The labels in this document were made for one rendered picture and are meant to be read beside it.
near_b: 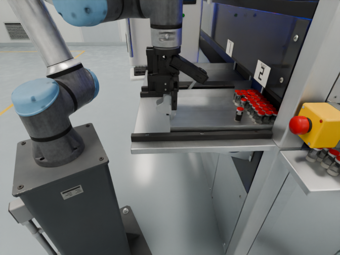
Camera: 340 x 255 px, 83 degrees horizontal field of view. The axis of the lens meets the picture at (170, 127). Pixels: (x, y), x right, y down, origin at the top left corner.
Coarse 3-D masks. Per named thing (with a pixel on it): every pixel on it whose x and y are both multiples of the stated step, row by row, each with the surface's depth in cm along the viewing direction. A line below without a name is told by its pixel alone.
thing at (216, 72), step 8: (200, 64) 104; (208, 64) 104; (216, 64) 105; (224, 64) 105; (232, 64) 105; (208, 72) 102; (216, 72) 102; (224, 72) 102; (232, 72) 102; (184, 80) 92; (192, 80) 92; (208, 80) 92; (216, 80) 92; (224, 80) 83; (232, 80) 83; (240, 80) 83; (248, 80) 83
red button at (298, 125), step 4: (296, 116) 40; (300, 116) 40; (304, 116) 40; (292, 120) 41; (296, 120) 40; (300, 120) 39; (304, 120) 39; (292, 124) 41; (296, 124) 40; (300, 124) 39; (304, 124) 39; (308, 124) 39; (292, 128) 41; (296, 128) 40; (300, 128) 39; (304, 128) 39; (308, 128) 39; (292, 132) 41; (296, 132) 40; (300, 132) 39; (304, 132) 39
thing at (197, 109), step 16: (192, 96) 77; (208, 96) 78; (224, 96) 78; (192, 112) 67; (208, 112) 67; (224, 112) 67; (176, 128) 55; (192, 128) 55; (208, 128) 55; (224, 128) 55; (240, 128) 55; (256, 128) 56
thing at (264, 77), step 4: (260, 64) 60; (264, 64) 58; (256, 68) 63; (260, 68) 60; (268, 68) 56; (256, 72) 63; (264, 72) 58; (268, 72) 56; (256, 76) 63; (260, 76) 61; (264, 76) 58; (260, 80) 61; (264, 80) 58; (264, 84) 58
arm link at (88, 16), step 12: (48, 0) 35; (60, 0) 31; (72, 0) 30; (84, 0) 30; (96, 0) 31; (108, 0) 34; (120, 0) 37; (60, 12) 32; (72, 12) 31; (84, 12) 31; (96, 12) 32; (108, 12) 35; (120, 12) 39; (72, 24) 33; (84, 24) 33; (96, 24) 35
